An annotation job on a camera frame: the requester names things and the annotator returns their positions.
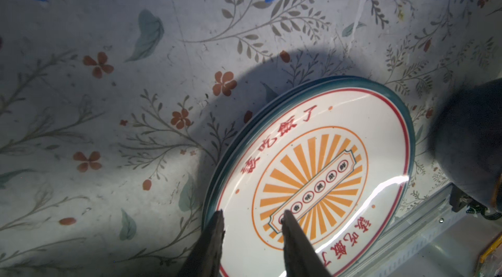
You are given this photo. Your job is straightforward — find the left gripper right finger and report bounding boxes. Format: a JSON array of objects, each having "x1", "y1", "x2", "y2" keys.
[{"x1": 282, "y1": 210, "x2": 331, "y2": 277}]

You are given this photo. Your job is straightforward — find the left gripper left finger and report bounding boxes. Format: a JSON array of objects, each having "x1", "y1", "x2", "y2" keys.
[{"x1": 177, "y1": 210, "x2": 225, "y2": 277}]

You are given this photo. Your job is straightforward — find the white plate orange sunburst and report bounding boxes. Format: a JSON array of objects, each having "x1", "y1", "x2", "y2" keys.
[{"x1": 210, "y1": 78, "x2": 415, "y2": 276}]

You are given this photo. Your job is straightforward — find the plates stacked beneath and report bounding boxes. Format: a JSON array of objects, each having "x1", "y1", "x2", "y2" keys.
[{"x1": 201, "y1": 76, "x2": 360, "y2": 230}]

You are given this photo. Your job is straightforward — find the dark blue ceramic bowl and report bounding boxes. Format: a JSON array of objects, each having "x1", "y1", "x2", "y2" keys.
[{"x1": 428, "y1": 79, "x2": 501, "y2": 212}]

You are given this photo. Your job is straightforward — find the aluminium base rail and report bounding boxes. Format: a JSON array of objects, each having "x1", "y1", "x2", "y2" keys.
[{"x1": 340, "y1": 182, "x2": 502, "y2": 277}]

